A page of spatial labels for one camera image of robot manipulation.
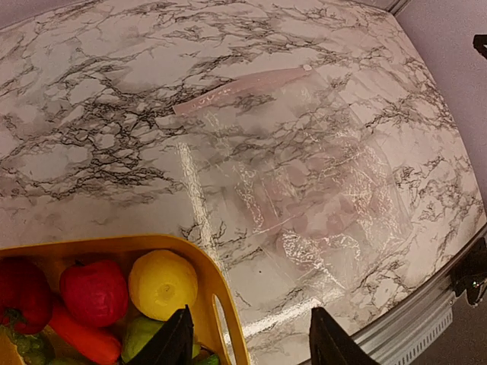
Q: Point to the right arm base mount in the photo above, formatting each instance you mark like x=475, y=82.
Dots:
x=469, y=275

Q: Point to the clear zip top bag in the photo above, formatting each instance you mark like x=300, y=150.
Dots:
x=284, y=156

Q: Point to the yellow plastic basket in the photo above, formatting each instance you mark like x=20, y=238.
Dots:
x=216, y=323

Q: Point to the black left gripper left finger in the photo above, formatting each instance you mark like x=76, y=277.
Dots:
x=172, y=343

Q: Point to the red toy apple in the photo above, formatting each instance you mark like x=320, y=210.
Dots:
x=95, y=294

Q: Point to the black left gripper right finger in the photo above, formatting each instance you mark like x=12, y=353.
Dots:
x=330, y=344

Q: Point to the yellow toy lemon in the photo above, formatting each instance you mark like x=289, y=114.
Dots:
x=161, y=282

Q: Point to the aluminium table front rail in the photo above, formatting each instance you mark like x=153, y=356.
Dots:
x=408, y=329

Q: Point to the orange toy carrot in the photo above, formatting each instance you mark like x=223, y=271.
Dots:
x=96, y=344

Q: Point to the green toy grapes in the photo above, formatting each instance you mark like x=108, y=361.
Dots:
x=32, y=349

